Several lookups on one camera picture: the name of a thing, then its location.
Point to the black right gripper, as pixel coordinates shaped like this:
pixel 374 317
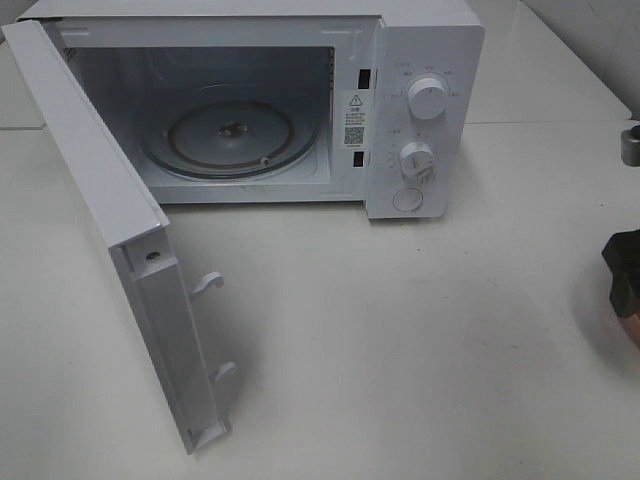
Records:
pixel 621 255

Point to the round white door button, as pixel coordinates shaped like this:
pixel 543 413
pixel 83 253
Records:
pixel 408 200

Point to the white microwave door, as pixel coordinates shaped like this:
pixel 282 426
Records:
pixel 134 230

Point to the pink plate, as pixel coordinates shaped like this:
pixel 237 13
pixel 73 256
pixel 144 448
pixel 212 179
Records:
pixel 631 326

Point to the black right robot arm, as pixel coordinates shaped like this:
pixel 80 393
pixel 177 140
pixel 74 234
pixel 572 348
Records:
pixel 630 147

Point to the upper white power knob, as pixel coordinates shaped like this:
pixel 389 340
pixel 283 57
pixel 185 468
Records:
pixel 427 96

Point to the white microwave oven body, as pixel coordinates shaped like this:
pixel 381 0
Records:
pixel 361 54

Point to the glass microwave turntable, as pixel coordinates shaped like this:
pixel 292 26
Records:
pixel 229 132

